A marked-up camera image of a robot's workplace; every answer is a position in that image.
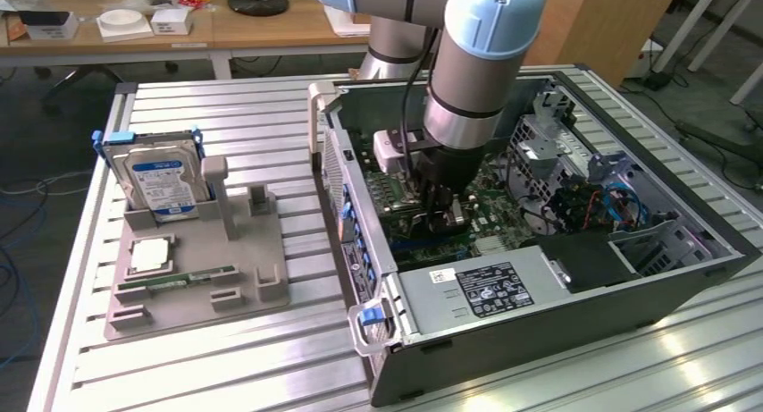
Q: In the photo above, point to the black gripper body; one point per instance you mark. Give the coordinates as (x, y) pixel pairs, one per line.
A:
(447, 168)

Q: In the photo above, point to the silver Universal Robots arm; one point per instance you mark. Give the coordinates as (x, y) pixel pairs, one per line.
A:
(471, 72)

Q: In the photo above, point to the green motherboard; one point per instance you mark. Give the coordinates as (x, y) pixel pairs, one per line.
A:
(496, 211)

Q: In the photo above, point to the metal drive cage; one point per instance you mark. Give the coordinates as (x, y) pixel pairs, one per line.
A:
(537, 130)

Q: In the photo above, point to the grey power supply unit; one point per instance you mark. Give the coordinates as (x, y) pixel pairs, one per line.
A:
(430, 305)

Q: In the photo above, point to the open black PC case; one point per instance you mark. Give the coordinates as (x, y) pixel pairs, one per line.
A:
(537, 322)

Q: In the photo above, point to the metal disk bay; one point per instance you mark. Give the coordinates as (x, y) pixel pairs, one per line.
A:
(656, 251)

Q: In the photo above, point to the white paper stack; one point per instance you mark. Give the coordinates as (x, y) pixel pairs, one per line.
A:
(343, 25)

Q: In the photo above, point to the black power adapter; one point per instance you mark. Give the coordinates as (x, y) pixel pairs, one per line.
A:
(658, 82)

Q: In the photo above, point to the wooden cabinet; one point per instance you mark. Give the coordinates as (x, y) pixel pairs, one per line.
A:
(609, 23)

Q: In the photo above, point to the green RAM stick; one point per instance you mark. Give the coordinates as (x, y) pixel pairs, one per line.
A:
(179, 280)

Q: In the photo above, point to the black chair base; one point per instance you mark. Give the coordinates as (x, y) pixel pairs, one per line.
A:
(721, 139)

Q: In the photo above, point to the grey parts rack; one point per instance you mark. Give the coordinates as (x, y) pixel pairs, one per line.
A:
(191, 309)

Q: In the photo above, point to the hard disk in blue caddy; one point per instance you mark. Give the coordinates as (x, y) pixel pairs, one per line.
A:
(158, 179)

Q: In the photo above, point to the black round lamp base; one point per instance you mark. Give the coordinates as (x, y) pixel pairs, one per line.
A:
(257, 5)

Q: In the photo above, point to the silver CPU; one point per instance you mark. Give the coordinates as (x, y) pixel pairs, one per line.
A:
(150, 254)

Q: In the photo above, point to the small white cardboard box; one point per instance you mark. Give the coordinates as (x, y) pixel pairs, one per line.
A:
(173, 23)

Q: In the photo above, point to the red packet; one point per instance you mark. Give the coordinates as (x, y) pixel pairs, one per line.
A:
(194, 2)

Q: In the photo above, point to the white round dish on box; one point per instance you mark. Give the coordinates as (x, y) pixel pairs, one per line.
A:
(122, 23)

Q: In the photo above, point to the wooden desk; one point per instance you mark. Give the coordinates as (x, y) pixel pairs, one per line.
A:
(90, 47)

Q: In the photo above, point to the white box with black top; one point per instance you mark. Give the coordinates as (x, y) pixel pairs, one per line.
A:
(54, 30)

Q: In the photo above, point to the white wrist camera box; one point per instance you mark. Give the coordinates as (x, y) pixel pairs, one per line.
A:
(390, 155)

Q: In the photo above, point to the white table frame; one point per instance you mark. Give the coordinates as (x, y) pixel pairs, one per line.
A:
(684, 27)

